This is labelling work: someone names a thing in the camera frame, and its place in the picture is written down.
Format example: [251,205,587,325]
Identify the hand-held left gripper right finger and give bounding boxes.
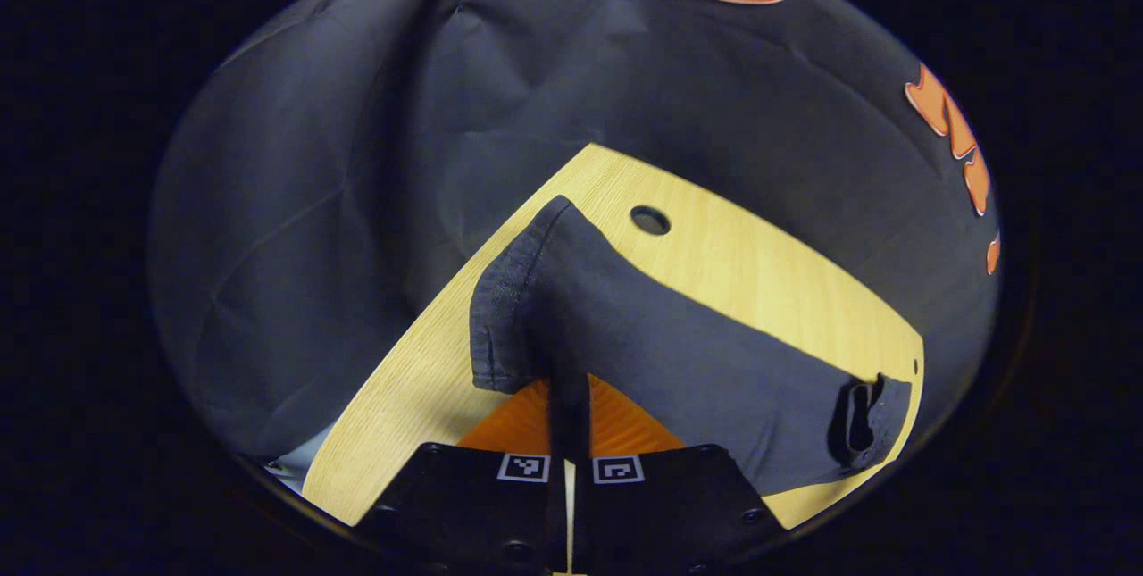
[571,374,788,576]

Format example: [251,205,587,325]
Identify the black backdrop cloth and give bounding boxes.
[147,0,1003,474]

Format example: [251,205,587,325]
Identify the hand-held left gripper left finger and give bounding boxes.
[356,377,570,576]

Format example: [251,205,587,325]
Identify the dark denim jeans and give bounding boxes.
[468,194,914,498]

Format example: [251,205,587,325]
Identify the round table cable grommet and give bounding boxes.
[630,205,672,238]

